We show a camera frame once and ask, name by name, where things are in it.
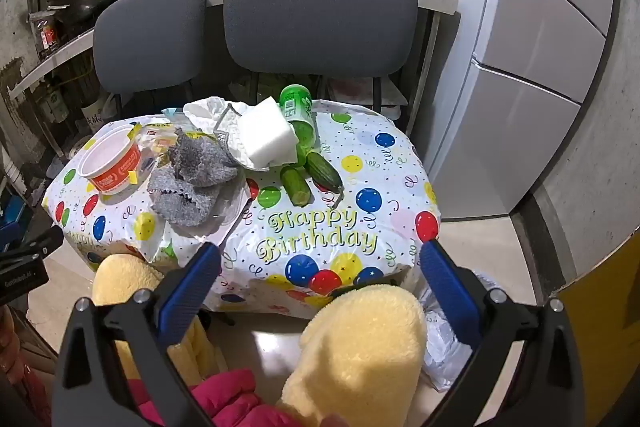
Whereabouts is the red and white noodle cup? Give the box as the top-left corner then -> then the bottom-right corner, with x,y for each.
79,127 -> 143,194

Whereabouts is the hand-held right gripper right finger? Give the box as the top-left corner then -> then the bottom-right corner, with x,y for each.
420,239 -> 586,427

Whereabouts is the clear yellow-edged plastic bag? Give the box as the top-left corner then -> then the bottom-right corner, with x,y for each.
125,122 -> 183,172

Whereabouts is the white refrigerator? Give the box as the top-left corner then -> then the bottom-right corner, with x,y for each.
425,0 -> 618,223

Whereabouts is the balloon print tablecloth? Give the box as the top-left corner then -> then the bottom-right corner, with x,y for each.
42,99 -> 441,320

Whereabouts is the grey right chair backrest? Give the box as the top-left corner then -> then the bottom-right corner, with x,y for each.
222,0 -> 420,75

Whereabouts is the crumpled white floor bag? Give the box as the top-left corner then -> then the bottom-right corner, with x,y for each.
422,274 -> 483,393

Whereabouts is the grey chair backrest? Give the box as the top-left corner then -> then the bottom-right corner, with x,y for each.
222,0 -> 420,75
92,0 -> 208,95

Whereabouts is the green plastic bottle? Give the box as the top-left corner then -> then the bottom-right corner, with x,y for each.
278,84 -> 321,165

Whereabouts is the blue box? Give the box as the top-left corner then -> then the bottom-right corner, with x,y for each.
0,197 -> 28,253

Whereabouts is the printed paper bucket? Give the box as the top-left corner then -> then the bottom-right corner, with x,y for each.
82,102 -> 108,138

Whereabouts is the black wok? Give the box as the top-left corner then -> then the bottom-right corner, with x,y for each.
55,0 -> 131,22

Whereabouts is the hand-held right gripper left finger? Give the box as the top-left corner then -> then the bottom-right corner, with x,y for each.
52,242 -> 223,427

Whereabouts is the white sponge block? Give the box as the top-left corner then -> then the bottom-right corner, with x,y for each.
239,97 -> 297,168

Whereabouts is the grey left chair backrest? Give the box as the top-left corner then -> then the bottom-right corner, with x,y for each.
92,0 -> 208,95

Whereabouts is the white plastic bag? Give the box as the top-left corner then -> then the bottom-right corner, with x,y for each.
182,96 -> 261,138

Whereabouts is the pink jacket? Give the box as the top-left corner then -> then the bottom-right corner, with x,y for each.
127,369 -> 316,427

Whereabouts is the green cucumber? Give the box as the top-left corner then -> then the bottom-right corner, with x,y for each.
306,151 -> 345,194
280,164 -> 312,206

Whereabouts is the grey knitted cloth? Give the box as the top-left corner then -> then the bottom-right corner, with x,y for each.
148,132 -> 241,227

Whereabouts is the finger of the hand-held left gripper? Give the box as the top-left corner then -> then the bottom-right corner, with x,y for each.
0,227 -> 64,269

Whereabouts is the red-label glass jar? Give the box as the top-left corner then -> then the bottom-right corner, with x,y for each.
31,18 -> 58,56

